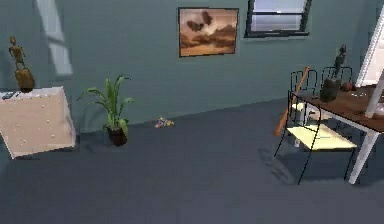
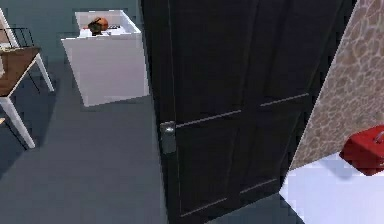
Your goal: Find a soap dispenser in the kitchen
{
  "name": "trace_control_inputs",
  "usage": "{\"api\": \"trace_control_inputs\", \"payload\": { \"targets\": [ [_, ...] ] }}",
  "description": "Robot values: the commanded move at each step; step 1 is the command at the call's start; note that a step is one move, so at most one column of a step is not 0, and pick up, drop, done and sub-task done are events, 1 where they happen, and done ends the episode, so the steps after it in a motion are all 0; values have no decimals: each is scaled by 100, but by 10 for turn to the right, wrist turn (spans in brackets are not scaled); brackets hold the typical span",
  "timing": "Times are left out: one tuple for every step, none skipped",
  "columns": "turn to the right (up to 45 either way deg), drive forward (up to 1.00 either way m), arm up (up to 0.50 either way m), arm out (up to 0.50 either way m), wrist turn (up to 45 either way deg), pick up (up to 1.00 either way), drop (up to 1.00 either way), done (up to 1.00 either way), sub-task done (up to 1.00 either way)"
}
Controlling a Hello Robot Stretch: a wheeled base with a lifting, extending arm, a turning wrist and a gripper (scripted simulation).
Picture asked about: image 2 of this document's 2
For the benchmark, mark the black room door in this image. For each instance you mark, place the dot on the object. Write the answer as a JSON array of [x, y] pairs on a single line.
[[233, 83]]

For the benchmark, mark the white cabinet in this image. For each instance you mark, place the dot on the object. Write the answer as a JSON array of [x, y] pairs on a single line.
[[106, 70]]

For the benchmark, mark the orange round object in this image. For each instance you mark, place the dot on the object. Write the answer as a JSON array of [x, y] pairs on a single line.
[[98, 24]]

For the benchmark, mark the white counter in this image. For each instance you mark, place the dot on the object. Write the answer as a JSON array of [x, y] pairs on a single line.
[[333, 196]]

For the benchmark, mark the red box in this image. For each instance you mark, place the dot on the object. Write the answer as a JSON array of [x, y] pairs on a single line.
[[365, 151]]

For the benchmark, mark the brown table white legs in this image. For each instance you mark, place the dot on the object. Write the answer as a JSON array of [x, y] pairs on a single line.
[[15, 70]]

